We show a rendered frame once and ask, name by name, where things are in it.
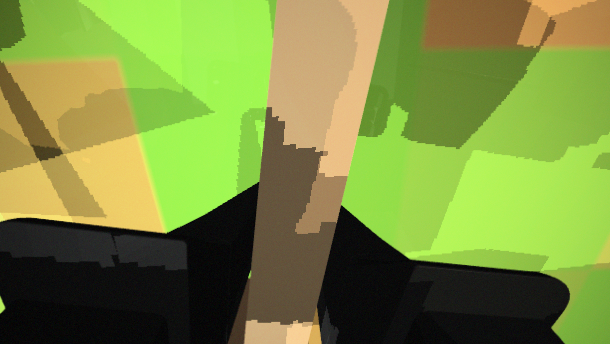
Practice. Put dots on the long tan wooden rail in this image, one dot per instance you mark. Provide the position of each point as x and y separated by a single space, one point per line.
323 56

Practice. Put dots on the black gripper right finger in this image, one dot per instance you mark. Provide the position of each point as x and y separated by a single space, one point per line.
371 293

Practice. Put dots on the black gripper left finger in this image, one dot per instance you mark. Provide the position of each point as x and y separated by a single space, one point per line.
194 275

